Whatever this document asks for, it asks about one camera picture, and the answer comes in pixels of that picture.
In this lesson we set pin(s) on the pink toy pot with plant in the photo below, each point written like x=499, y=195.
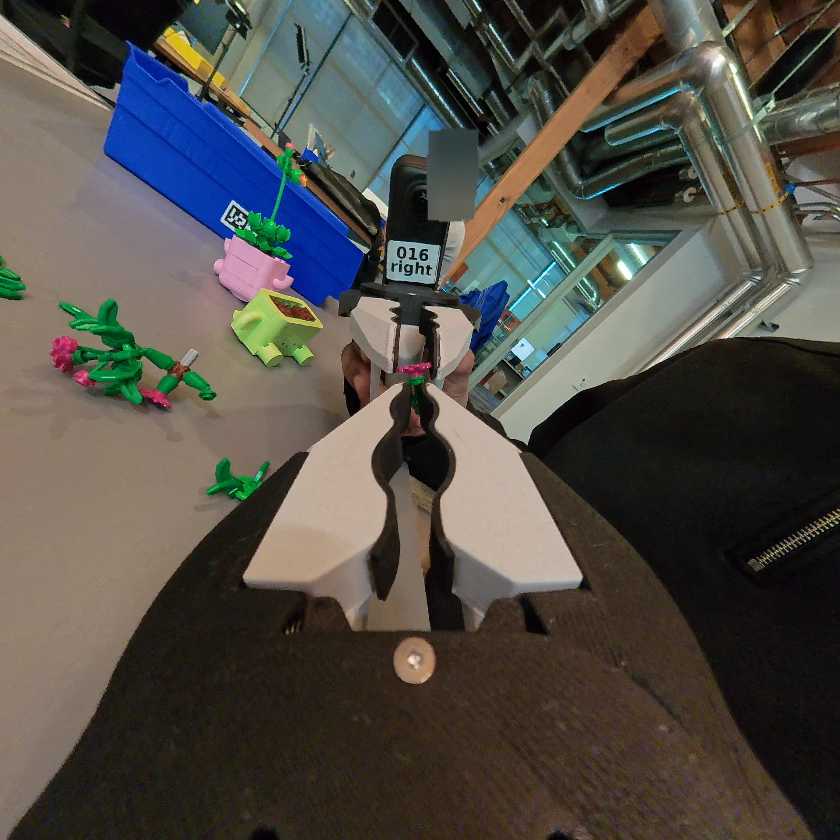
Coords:
x=253, y=269

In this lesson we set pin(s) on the blue cloth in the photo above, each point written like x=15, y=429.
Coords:
x=492, y=308

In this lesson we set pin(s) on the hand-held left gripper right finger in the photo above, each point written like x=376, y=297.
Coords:
x=505, y=525

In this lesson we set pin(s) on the pile of small toy pieces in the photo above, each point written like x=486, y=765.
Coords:
x=10, y=283

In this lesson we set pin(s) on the green toy leaf cluster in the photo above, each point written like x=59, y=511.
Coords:
x=236, y=485

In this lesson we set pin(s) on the blue plastic bin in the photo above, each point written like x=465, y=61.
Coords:
x=170, y=144

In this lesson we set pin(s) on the green leafy toy plant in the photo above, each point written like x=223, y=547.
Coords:
x=111, y=341

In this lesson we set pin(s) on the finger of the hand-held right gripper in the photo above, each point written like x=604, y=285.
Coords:
x=453, y=338
x=374, y=331

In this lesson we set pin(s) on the person's right hand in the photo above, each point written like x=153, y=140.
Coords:
x=354, y=384

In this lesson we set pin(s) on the lime toy brick pot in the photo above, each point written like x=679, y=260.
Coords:
x=269, y=321

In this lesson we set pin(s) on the silver ceiling ducts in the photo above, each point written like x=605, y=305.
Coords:
x=715, y=79

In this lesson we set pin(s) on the wooden pillar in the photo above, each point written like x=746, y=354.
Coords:
x=577, y=105

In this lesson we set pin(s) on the black bag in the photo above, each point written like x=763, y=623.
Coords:
x=341, y=193

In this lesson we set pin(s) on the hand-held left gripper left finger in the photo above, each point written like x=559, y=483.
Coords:
x=321, y=518

